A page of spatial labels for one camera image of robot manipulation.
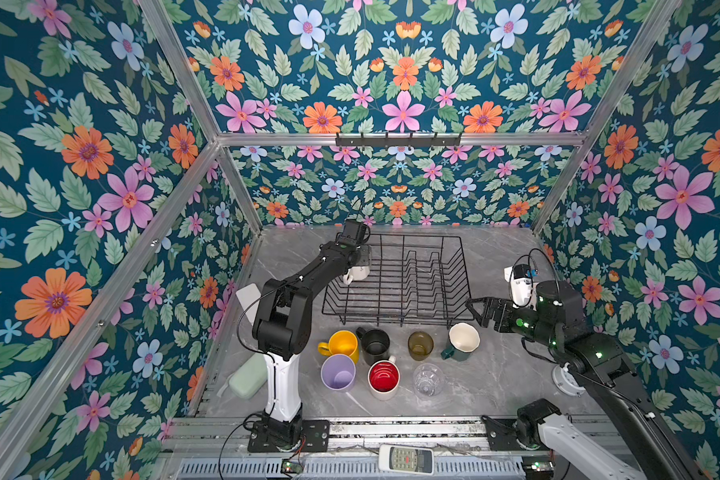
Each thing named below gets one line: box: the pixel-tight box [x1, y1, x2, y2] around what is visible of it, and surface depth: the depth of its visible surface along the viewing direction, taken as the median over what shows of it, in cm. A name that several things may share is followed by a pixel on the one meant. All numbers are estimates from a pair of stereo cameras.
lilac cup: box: [320, 354, 357, 391], surface depth 75 cm
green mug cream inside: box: [440, 322, 481, 361], surface depth 83 cm
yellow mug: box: [318, 330, 360, 364], surface depth 84 cm
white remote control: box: [378, 444, 434, 476], surface depth 70 cm
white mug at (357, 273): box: [342, 266, 371, 285], surface depth 101 cm
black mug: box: [356, 326, 390, 366], surface depth 84 cm
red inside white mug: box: [367, 355, 401, 401], surface depth 79 cm
